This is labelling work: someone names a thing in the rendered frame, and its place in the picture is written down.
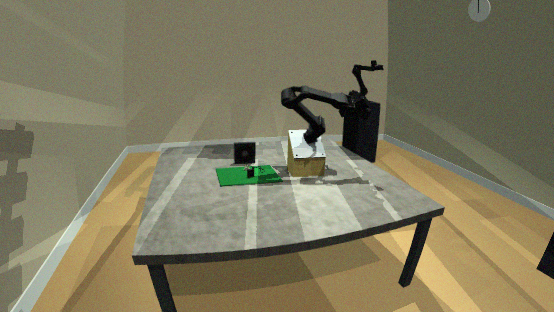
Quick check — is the green circuit board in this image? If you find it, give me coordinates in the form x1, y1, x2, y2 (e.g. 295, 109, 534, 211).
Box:
216, 165, 283, 186

